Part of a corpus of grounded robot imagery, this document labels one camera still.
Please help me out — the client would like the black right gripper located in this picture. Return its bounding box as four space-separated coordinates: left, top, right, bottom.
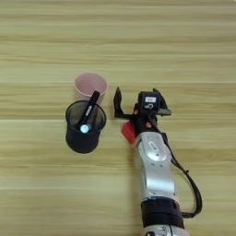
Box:
112 87 172 135

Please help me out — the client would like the red cube block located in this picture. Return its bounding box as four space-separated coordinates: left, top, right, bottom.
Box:
121 121 138 145

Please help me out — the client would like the pink plastic cup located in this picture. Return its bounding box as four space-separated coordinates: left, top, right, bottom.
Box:
73 72 109 104

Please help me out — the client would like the black mesh pen holder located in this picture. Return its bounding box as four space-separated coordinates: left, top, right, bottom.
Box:
65 100 107 154

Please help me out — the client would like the black marker pen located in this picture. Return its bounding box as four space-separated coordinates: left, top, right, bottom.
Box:
77 90 101 128

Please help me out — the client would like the white capped pen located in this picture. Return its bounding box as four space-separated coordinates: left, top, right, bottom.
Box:
79 124 90 135

